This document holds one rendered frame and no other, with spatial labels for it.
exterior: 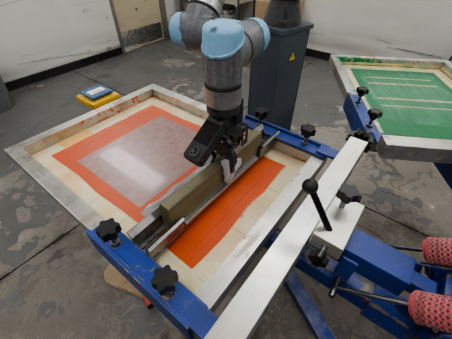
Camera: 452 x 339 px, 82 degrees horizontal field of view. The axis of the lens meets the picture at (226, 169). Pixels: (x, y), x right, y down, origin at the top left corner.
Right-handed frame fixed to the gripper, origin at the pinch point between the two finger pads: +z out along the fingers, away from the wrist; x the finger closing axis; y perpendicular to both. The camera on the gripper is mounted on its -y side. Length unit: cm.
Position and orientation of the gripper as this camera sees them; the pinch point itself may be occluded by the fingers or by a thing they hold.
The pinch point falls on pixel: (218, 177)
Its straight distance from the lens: 67.5
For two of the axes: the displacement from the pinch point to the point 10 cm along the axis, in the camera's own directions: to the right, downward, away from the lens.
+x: -7.9, -4.2, 4.5
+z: 0.0, 7.4, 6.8
